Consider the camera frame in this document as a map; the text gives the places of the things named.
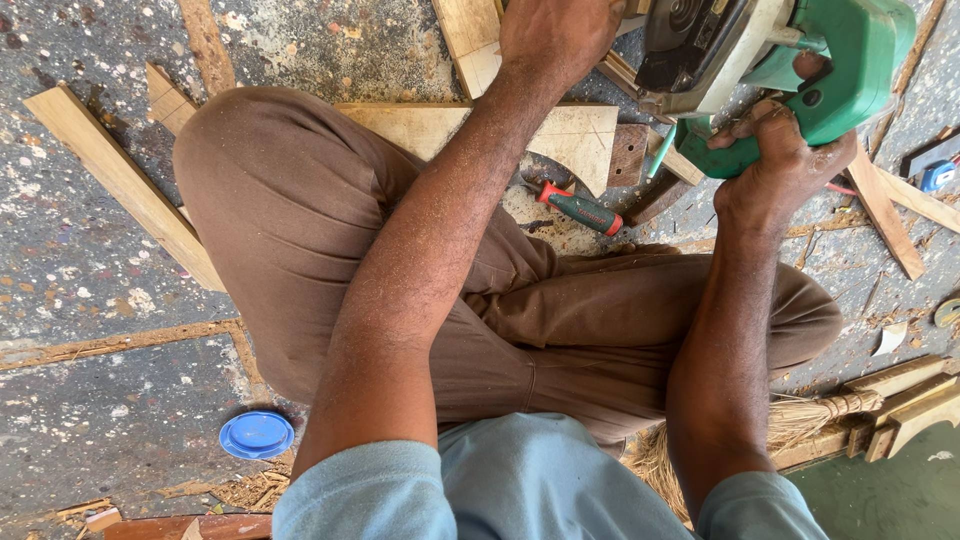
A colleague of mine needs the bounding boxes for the wooden board with curved cut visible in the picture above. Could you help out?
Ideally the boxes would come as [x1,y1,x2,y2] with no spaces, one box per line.
[333,102,621,198]

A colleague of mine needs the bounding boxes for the dark brown wooden block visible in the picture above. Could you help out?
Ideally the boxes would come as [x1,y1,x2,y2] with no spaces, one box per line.
[606,123,651,189]

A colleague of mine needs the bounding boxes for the small wood chip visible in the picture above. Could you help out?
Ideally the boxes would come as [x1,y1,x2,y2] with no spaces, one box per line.
[84,507,123,534]

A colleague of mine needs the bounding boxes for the pale wooden workpiece board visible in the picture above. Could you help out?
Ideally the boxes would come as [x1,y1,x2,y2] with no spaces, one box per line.
[431,0,505,101]

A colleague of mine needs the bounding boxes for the green circular saw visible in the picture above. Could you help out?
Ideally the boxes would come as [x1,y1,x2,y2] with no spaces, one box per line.
[633,0,918,181]

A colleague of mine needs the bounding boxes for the straw broom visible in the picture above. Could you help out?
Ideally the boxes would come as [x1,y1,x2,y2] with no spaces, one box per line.
[628,390,886,522]

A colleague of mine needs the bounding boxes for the short pale wooden block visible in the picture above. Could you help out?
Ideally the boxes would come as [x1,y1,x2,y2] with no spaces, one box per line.
[645,131,707,188]

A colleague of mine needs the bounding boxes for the moulded wooden trim piece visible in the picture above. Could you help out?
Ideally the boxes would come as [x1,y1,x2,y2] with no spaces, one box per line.
[595,49,678,126]

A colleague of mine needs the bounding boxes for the person's foot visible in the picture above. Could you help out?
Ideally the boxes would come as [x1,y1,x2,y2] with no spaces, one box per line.
[618,241,682,258]

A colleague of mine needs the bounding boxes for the reddish brown wooden board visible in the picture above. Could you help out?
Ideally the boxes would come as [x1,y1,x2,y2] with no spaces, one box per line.
[103,513,273,540]

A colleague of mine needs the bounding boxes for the blue plastic lid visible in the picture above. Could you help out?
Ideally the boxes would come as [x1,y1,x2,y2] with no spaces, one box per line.
[219,410,296,461]

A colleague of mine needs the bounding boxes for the dark flat metal tool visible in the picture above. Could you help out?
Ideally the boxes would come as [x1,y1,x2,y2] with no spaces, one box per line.
[899,131,960,180]

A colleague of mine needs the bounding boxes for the long pale wooden plank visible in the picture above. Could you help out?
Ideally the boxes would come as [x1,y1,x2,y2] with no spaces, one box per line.
[22,84,228,294]

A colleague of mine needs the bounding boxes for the person's left hand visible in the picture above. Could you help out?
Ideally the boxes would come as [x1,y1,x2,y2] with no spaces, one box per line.
[498,0,627,96]

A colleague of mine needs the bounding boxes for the dark wooden batten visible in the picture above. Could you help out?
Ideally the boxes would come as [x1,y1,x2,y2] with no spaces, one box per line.
[621,175,696,228]

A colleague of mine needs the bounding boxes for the person's light blue shirt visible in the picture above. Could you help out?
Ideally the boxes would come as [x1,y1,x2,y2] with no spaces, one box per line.
[271,412,831,540]

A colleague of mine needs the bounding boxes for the pale wooden strip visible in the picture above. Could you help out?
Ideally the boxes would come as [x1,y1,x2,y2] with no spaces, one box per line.
[873,165,960,234]

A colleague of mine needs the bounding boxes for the person's right hand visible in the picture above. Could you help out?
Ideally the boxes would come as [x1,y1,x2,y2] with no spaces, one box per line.
[707,51,858,226]

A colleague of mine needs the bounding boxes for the small notched wooden offcut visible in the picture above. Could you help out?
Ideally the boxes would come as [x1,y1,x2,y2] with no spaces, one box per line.
[145,63,201,138]

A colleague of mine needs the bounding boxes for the person's brown trousers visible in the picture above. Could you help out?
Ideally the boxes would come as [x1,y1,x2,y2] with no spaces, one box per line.
[172,86,846,459]

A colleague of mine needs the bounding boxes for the thin wooden lath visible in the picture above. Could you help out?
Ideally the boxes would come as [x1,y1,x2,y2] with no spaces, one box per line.
[868,0,948,155]

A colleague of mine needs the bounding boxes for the brown wooden strip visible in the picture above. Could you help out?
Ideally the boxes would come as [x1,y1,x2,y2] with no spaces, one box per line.
[846,141,928,282]

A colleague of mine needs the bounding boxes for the blue tape measure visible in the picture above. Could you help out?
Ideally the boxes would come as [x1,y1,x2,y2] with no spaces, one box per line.
[918,159,959,193]

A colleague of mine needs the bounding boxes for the red and green handled chisel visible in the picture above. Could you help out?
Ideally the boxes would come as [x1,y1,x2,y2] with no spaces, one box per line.
[535,180,624,238]

